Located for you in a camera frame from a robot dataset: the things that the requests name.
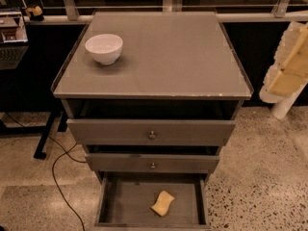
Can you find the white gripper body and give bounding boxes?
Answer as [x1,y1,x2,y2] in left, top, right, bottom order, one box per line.
[259,21,308,103]

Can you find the black desk frame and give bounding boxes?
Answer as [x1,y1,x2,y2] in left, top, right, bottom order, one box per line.
[0,109,69,161]

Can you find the grey drawer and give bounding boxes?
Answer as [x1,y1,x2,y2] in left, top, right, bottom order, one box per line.
[95,172,211,231]
[85,153,219,173]
[67,119,235,146]

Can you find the grey middle drawer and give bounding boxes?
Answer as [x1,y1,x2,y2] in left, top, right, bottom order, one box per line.
[85,153,219,173]

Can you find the open laptop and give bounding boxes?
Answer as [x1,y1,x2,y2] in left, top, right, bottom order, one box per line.
[0,8,29,70]

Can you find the white ceramic bowl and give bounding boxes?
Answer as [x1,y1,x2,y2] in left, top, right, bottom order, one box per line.
[85,34,123,65]

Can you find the grey top drawer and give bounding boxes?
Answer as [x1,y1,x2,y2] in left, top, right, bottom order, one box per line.
[67,119,235,146]

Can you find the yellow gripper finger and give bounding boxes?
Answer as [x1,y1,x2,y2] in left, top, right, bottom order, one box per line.
[282,24,308,76]
[269,71,303,96]

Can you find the grey bottom drawer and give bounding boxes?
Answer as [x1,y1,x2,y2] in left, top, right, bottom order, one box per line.
[95,172,211,231]

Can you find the grey drawer cabinet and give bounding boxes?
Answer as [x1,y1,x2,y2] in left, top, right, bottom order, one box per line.
[50,11,254,231]

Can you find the yellow black tape dispenser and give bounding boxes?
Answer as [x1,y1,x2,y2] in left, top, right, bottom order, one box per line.
[25,5,44,21]

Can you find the white pipe post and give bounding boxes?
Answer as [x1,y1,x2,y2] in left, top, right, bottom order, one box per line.
[270,85,306,119]

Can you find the yellow sponge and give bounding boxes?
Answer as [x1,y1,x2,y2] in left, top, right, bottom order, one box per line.
[150,191,175,217]

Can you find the metal window railing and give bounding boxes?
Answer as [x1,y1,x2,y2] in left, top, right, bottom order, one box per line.
[22,0,308,22]

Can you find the black floor cable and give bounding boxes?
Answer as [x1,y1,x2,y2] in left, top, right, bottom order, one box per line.
[3,112,88,231]

